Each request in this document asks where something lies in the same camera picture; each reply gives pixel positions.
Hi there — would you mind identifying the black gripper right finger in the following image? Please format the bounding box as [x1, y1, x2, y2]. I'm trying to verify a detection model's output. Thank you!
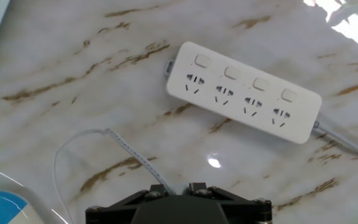
[190, 182, 273, 224]

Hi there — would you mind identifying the white lamp power cord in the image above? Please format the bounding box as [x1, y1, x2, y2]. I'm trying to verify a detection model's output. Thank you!
[53, 128, 190, 224]

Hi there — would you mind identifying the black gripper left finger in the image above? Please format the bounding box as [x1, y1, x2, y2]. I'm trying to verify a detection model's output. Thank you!
[85, 184, 171, 224]

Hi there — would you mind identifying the grey power strip cable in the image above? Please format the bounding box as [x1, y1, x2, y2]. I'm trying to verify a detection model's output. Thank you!
[311, 120, 358, 165]

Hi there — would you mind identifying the white power strip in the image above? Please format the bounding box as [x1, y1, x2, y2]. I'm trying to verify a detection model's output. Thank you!
[165, 41, 323, 144]

